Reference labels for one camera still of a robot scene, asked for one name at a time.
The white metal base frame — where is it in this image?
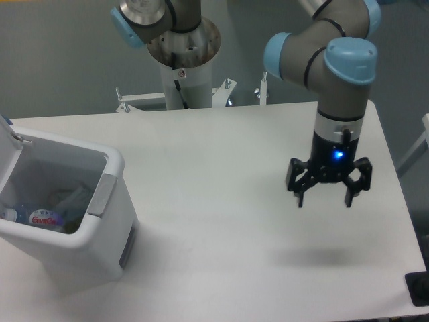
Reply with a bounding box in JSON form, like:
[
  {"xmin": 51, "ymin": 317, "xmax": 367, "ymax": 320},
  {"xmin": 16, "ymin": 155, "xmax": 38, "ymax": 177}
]
[{"xmin": 115, "ymin": 71, "xmax": 269, "ymax": 113}]

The crushed clear plastic bottle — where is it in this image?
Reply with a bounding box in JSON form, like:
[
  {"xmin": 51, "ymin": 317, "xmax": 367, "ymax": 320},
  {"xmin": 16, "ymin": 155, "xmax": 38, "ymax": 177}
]
[{"xmin": 1, "ymin": 203, "xmax": 65, "ymax": 233}]

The white open trash can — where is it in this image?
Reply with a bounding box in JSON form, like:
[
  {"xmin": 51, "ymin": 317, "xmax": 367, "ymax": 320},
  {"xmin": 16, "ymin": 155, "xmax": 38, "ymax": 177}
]
[{"xmin": 1, "ymin": 120, "xmax": 139, "ymax": 280}]

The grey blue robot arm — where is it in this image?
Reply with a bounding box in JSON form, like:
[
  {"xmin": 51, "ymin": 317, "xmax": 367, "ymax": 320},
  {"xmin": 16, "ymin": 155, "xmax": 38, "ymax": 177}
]
[{"xmin": 110, "ymin": 1, "xmax": 381, "ymax": 205}]

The white plastic wrapper pouch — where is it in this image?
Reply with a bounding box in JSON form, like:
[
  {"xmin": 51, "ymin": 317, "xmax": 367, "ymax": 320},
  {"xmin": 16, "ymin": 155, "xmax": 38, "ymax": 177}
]
[{"xmin": 48, "ymin": 184, "xmax": 93, "ymax": 215}]

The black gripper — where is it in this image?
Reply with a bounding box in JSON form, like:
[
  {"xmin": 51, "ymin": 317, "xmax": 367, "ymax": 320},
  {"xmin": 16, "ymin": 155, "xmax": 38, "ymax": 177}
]
[{"xmin": 286, "ymin": 129, "xmax": 373, "ymax": 208}]

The white frame at right edge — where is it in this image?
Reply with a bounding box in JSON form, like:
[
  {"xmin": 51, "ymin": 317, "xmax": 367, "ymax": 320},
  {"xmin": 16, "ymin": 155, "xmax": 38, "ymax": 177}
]
[{"xmin": 397, "ymin": 114, "xmax": 428, "ymax": 178}]

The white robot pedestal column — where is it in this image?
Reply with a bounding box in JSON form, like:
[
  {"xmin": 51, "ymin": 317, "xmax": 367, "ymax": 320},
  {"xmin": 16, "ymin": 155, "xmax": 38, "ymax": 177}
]
[{"xmin": 147, "ymin": 17, "xmax": 221, "ymax": 110}]

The black clamp at table edge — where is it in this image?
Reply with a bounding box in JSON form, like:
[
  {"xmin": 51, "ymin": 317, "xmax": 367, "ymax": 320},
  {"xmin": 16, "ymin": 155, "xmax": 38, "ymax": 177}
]
[{"xmin": 405, "ymin": 271, "xmax": 428, "ymax": 307}]

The black cable on pedestal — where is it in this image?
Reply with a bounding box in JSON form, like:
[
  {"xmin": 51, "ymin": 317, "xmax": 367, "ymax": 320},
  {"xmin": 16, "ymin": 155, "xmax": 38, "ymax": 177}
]
[{"xmin": 170, "ymin": 51, "xmax": 189, "ymax": 109}]

